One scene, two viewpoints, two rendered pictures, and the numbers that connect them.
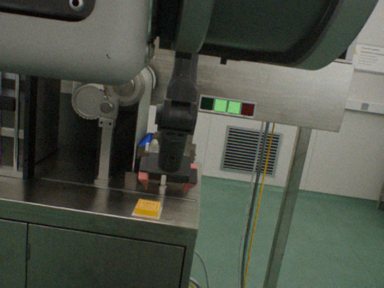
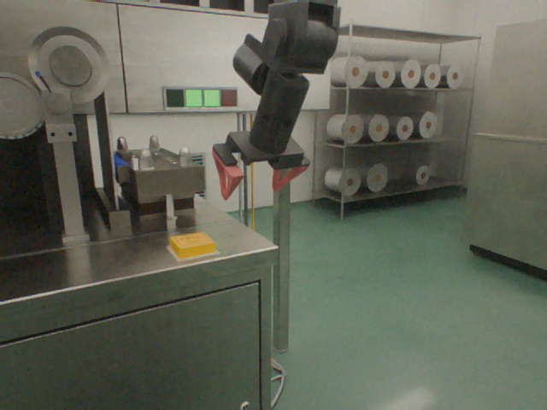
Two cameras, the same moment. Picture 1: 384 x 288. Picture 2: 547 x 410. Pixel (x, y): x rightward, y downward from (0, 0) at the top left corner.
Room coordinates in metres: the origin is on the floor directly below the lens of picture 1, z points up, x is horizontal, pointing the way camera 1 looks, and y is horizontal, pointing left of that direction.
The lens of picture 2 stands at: (0.31, 0.33, 1.19)
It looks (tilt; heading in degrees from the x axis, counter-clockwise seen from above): 15 degrees down; 330
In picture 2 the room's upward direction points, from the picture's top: straight up
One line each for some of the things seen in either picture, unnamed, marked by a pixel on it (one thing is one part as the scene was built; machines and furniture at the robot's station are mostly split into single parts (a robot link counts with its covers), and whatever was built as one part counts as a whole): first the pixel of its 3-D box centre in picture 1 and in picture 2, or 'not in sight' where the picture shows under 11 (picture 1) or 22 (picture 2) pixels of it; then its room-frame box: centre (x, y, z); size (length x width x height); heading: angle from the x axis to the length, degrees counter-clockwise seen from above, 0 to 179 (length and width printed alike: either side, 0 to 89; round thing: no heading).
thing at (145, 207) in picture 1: (147, 207); (192, 244); (1.02, 0.11, 0.91); 0.07 x 0.07 x 0.02; 89
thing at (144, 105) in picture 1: (143, 119); (102, 129); (1.37, 0.20, 1.11); 0.23 x 0.01 x 0.18; 179
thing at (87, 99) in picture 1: (99, 97); (12, 103); (1.38, 0.38, 1.17); 0.26 x 0.12 x 0.12; 179
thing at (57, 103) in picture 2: (106, 107); (57, 103); (1.17, 0.30, 1.18); 0.04 x 0.02 x 0.04; 89
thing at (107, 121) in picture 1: (106, 140); (66, 166); (1.21, 0.30, 1.05); 0.06 x 0.05 x 0.31; 179
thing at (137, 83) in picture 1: (131, 82); (67, 69); (1.37, 0.26, 1.25); 0.26 x 0.12 x 0.12; 179
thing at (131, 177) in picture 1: (138, 165); (111, 205); (1.38, 0.20, 0.92); 0.28 x 0.04 x 0.04; 179
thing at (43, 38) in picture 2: (124, 84); (70, 66); (1.25, 0.26, 1.25); 0.15 x 0.01 x 0.15; 89
